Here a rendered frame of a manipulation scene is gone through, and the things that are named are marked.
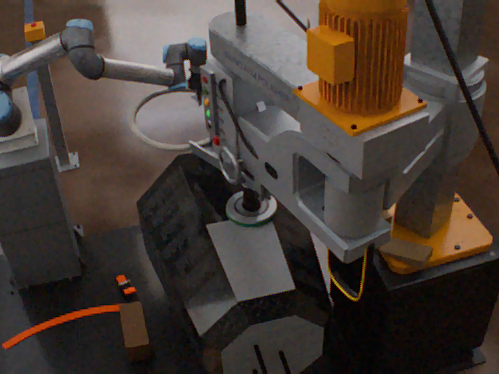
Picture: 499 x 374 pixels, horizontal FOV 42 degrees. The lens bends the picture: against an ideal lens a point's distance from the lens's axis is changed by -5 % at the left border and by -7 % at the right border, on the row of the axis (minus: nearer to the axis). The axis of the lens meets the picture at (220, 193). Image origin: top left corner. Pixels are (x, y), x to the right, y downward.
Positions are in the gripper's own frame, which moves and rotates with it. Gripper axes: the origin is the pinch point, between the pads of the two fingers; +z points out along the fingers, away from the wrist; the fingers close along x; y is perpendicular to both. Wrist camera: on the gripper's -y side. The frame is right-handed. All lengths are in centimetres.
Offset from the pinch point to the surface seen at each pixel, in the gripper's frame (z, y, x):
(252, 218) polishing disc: -5, -62, 64
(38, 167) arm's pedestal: 11, 54, 72
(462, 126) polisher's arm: -61, -133, 33
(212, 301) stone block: 3, -66, 104
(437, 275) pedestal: 0, -142, 52
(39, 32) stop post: -1, 129, -14
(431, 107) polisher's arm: -71, -121, 42
